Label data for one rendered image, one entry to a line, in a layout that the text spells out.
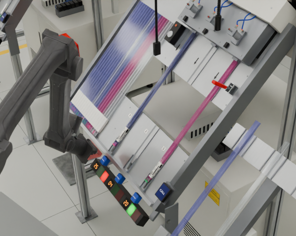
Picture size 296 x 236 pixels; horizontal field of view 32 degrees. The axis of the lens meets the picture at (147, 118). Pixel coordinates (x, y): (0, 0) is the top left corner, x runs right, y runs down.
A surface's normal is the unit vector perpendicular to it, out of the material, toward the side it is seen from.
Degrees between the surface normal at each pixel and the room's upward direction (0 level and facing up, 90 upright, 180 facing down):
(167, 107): 0
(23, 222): 0
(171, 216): 90
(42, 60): 21
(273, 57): 90
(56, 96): 99
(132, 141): 45
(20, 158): 0
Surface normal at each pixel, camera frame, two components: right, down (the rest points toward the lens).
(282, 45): 0.53, 0.51
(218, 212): -0.85, 0.34
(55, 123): -0.37, 0.70
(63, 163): -0.03, -0.79
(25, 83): 0.13, -0.55
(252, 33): -0.62, -0.32
